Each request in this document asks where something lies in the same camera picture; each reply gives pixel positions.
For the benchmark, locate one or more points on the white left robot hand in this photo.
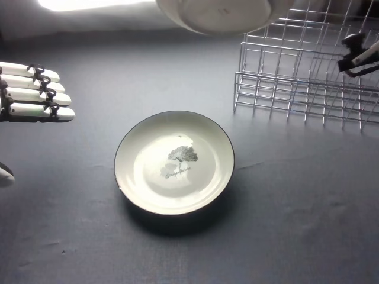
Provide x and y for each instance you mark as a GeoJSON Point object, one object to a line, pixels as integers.
{"type": "Point", "coordinates": [23, 94]}

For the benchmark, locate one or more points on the white plate with dark rim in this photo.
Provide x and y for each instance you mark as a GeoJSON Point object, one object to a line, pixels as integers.
{"type": "Point", "coordinates": [177, 189]}
{"type": "Point", "coordinates": [222, 20]}

